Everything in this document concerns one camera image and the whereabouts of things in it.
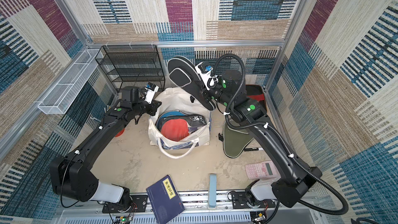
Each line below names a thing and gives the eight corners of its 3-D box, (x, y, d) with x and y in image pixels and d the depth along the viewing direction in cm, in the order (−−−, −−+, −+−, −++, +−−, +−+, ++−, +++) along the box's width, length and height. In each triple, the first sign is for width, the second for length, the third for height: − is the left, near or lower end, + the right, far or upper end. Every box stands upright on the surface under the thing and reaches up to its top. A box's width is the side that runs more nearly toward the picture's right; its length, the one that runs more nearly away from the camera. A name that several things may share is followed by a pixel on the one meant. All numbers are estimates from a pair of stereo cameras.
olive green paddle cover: (224, 157, 89) (225, 155, 87) (221, 124, 103) (222, 122, 101) (255, 157, 89) (257, 155, 87) (248, 124, 103) (249, 122, 101)
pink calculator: (247, 178, 82) (248, 177, 81) (244, 162, 88) (245, 160, 86) (276, 178, 82) (277, 177, 81) (271, 162, 88) (272, 160, 86)
